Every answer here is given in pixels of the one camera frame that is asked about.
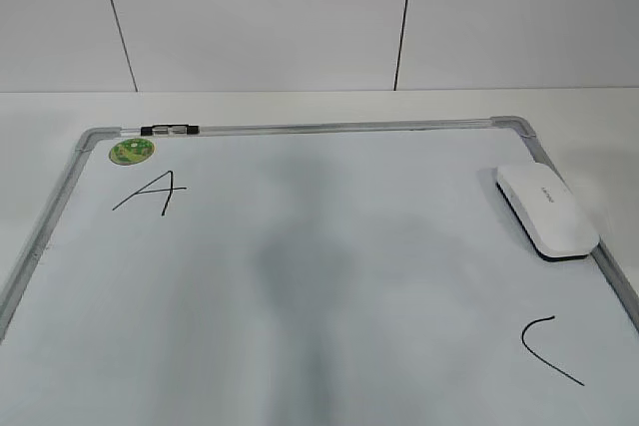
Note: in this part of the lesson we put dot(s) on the white whiteboard eraser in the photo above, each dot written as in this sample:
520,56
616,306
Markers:
556,224

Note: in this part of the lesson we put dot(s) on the round green magnet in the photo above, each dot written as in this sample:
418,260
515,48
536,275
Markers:
131,152

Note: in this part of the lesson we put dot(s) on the white board with aluminium frame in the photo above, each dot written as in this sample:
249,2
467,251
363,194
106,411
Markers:
353,274

